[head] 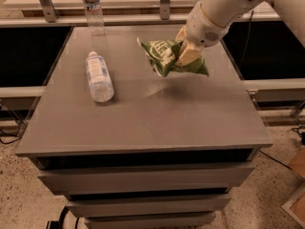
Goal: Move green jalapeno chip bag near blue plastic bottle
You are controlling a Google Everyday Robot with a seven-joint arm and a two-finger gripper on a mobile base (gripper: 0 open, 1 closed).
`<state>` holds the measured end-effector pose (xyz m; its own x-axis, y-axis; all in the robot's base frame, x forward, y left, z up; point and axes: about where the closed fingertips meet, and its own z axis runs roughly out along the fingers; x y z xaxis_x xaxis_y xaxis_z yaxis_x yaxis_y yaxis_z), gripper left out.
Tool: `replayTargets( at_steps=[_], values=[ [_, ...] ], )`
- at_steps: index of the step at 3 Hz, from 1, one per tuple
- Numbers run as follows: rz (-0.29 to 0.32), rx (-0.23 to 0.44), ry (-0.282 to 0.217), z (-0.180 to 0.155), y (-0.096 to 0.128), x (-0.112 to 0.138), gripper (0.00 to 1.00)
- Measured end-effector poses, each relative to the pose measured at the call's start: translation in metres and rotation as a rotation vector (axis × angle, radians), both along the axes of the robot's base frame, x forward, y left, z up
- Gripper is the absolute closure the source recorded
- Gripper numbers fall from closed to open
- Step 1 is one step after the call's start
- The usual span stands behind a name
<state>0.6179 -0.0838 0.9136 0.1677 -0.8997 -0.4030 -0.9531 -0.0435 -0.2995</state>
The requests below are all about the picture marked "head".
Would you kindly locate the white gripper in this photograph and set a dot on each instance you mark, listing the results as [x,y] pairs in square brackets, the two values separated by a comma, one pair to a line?
[203,29]

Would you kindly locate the green jalapeno chip bag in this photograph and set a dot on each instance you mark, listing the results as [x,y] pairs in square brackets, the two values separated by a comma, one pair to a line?
[163,54]

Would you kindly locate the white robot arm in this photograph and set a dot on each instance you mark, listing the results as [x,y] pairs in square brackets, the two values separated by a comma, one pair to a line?
[224,12]

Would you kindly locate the lying blue plastic water bottle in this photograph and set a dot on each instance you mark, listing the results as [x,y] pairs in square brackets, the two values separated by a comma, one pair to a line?
[99,79]

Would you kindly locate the standing clear water bottle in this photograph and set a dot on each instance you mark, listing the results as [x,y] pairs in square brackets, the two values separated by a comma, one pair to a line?
[94,15]

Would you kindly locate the grey drawer cabinet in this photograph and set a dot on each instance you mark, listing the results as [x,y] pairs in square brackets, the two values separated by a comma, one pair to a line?
[184,118]

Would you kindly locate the top grey drawer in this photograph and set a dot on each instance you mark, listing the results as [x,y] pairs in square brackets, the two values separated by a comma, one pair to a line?
[145,178]

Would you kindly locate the grey drawer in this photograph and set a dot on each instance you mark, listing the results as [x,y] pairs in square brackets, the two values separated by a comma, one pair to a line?
[148,206]
[145,178]
[151,221]

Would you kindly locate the middle grey drawer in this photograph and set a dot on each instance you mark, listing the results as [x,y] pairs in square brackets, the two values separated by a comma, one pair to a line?
[148,206]

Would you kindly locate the bottom grey drawer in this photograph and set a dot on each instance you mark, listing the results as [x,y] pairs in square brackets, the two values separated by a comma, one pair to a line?
[151,221]

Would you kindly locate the cardboard box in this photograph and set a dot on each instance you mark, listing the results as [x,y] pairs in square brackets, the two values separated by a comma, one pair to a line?
[294,206]

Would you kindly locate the metal shelf frame rail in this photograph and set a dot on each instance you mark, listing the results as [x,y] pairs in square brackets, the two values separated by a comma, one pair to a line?
[60,13]

